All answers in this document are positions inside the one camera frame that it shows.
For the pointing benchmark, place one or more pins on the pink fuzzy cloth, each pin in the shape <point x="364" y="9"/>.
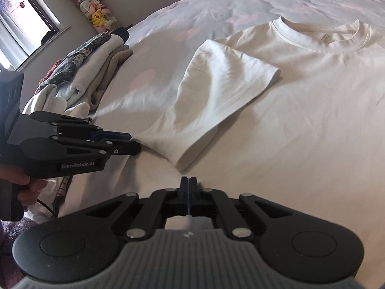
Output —
<point x="12" y="237"/>

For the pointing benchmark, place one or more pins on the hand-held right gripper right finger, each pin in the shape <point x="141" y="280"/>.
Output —
<point x="192" y="197"/>

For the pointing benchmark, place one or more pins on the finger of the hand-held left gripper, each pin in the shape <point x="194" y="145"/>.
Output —
<point x="126" y="149"/>
<point x="114" y="136"/>

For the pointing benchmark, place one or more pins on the beige folded garment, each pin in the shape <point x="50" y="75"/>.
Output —
<point x="115" y="63"/>

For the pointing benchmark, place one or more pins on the white folded garment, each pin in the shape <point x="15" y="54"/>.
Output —
<point x="90" y="72"/>

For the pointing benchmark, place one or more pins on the striped white cloth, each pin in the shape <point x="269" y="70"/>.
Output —
<point x="61" y="189"/>

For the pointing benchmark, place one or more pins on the dark blue cloth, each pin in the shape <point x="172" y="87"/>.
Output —
<point x="121" y="33"/>

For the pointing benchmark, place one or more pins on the white t-shirt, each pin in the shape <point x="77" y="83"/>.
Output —
<point x="270" y="111"/>

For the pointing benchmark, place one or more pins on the person's left hand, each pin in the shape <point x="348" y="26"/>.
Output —
<point x="33" y="188"/>

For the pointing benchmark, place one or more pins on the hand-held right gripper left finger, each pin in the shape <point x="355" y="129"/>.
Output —
<point x="184" y="197"/>

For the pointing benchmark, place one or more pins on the bed with pink-dotted cover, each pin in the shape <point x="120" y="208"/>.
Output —
<point x="168" y="24"/>

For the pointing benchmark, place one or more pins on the floral grey folded garment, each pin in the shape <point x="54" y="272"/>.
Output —
<point x="78" y="54"/>

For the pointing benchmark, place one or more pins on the window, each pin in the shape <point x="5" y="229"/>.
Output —
<point x="18" y="15"/>

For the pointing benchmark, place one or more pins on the clear tube of plush toys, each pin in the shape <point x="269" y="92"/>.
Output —
<point x="96" y="15"/>

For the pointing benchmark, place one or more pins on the reddish cloth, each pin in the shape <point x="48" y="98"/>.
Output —
<point x="51" y="70"/>

